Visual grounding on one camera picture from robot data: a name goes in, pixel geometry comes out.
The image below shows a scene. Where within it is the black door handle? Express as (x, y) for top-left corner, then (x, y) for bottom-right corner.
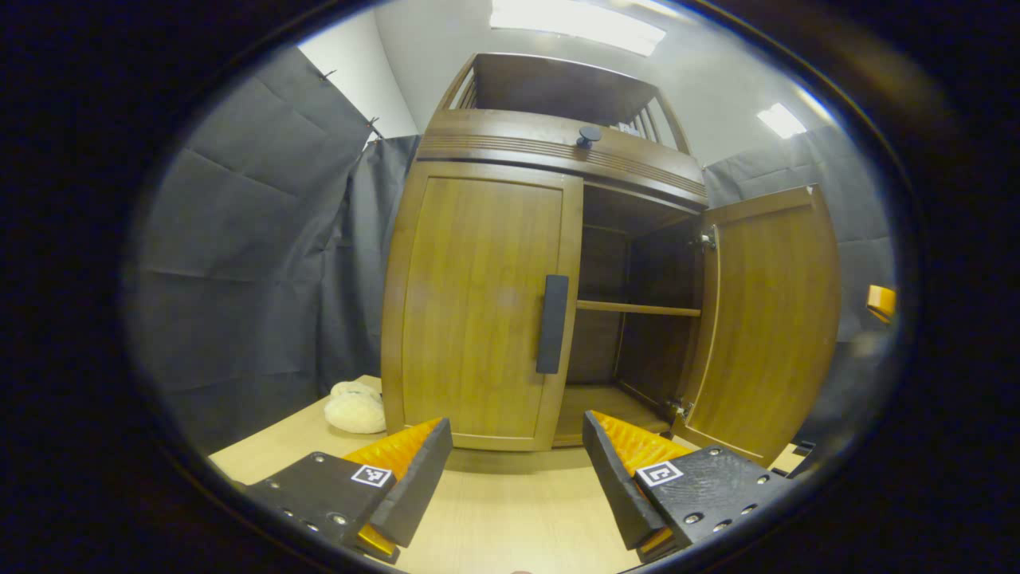
(535, 274), (571, 375)

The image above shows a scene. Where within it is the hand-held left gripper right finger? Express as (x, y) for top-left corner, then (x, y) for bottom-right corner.
(582, 410), (798, 563)

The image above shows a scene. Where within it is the wooden cabinet shelf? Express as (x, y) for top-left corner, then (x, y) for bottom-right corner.
(575, 299), (702, 318)

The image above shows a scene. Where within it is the large ceiling light panel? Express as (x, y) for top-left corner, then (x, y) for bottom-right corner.
(490, 0), (667, 57)

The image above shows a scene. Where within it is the wooden double-door shoe cabinet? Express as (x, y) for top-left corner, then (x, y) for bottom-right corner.
(381, 53), (710, 453)

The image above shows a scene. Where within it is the wooden cabinet door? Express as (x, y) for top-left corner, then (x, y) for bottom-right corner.
(671, 184), (842, 469)
(382, 162), (585, 452)

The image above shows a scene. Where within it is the black backdrop cloth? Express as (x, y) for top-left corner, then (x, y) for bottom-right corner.
(131, 44), (897, 455)

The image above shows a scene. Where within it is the small ceiling light panel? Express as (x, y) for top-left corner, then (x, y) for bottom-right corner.
(755, 102), (808, 140)

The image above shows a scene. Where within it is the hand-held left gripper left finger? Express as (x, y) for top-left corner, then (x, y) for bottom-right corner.
(239, 417), (453, 564)

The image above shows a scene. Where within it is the white fluffy plush toy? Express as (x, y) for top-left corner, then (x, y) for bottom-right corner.
(324, 380), (388, 435)

